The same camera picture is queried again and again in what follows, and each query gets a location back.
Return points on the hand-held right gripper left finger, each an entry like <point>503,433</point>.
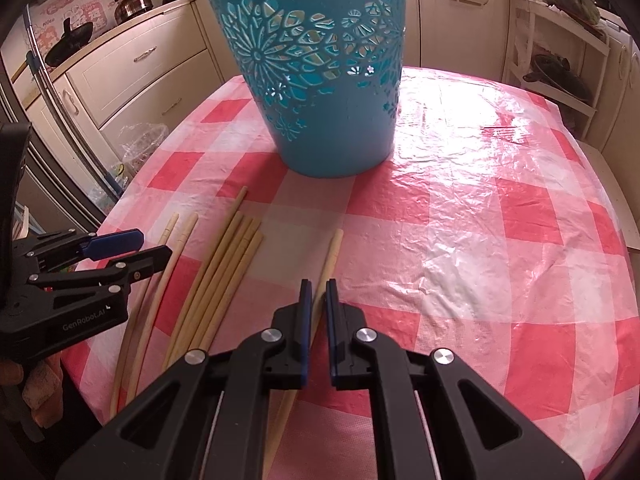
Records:
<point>305,332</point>

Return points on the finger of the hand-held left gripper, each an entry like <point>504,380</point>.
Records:
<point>145,262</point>
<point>117,242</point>

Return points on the group of bamboo chopsticks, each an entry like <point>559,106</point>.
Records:
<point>220,275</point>

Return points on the pink checked plastic tablecloth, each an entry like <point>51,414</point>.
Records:
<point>475,260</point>

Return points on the dark pan with lid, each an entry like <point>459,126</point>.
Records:
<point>557,77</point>

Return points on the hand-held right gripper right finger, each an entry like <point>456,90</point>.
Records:
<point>332,332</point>

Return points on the cream sink base cabinet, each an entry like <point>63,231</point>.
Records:
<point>425,20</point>

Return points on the floral bin with plastic bag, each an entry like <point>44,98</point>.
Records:
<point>142,147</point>

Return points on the black wok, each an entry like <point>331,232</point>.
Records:
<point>67,45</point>

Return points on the white storage rack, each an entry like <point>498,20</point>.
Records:
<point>537,35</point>

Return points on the cream drawer cabinet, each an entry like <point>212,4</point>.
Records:
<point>140,65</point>

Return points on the cream side base cabinet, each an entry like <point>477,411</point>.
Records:
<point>620,75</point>

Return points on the dark metal kettle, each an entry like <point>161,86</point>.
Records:
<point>132,5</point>

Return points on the pale bamboo chopstick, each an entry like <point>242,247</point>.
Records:
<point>330,260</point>

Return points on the steel refrigerator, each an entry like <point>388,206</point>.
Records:
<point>50,150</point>

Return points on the blue perforated plastic basket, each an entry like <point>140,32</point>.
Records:
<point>325,125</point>

